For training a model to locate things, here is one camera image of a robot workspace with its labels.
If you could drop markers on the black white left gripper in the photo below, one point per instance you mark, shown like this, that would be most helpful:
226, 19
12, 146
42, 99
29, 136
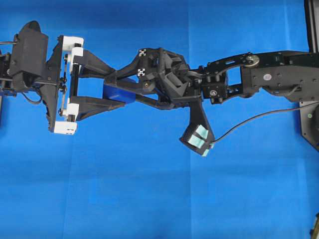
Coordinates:
60, 112

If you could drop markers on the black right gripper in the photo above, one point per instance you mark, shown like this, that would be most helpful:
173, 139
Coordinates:
157, 78

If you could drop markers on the blue block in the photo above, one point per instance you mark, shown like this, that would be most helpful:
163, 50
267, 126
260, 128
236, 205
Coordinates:
117, 94

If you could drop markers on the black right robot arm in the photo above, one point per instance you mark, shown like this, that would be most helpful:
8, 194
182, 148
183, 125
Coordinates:
290, 74

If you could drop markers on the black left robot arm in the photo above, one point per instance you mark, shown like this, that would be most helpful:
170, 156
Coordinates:
6, 87

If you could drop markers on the dark object at left edge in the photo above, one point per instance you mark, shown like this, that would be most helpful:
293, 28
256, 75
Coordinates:
1, 107

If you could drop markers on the yellow-black object bottom right corner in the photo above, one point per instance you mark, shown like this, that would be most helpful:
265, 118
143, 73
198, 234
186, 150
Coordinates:
314, 231

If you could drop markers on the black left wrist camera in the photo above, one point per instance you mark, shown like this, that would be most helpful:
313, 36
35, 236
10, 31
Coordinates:
28, 56

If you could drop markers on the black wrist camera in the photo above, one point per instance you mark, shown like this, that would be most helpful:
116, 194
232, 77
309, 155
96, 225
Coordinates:
28, 56
198, 136

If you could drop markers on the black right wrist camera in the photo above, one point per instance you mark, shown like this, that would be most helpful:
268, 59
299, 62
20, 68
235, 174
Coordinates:
198, 136

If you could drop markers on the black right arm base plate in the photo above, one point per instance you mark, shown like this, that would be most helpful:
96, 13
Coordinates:
309, 116

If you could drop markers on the black aluminium frame post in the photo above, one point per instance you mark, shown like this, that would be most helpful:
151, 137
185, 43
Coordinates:
312, 24

